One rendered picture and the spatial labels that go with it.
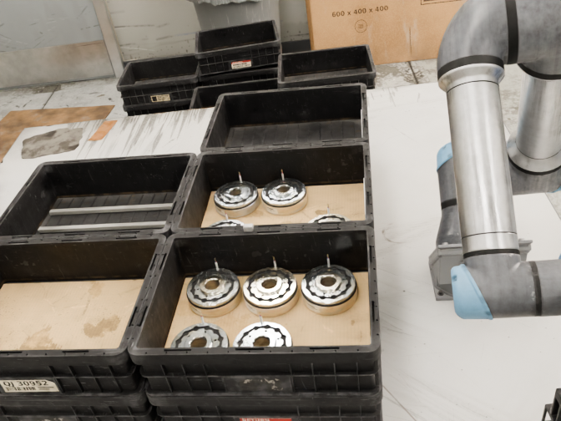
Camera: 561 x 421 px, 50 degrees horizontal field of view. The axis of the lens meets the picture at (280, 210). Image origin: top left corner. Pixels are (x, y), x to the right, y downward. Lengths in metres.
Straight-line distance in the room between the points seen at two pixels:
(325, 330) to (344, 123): 0.74
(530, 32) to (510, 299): 0.37
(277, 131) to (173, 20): 2.67
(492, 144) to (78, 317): 0.82
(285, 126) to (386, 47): 2.36
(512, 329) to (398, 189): 0.52
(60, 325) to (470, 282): 0.78
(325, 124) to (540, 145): 0.66
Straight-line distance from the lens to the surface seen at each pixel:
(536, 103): 1.11
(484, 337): 1.26
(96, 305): 1.26
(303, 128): 1.67
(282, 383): 1.00
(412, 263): 1.40
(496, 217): 0.86
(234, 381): 1.01
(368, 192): 1.22
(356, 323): 1.10
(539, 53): 0.97
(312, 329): 1.09
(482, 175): 0.87
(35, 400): 1.18
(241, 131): 1.70
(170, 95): 3.01
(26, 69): 4.65
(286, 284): 1.13
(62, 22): 4.42
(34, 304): 1.33
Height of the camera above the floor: 1.65
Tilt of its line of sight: 37 degrees down
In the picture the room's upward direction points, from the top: 9 degrees counter-clockwise
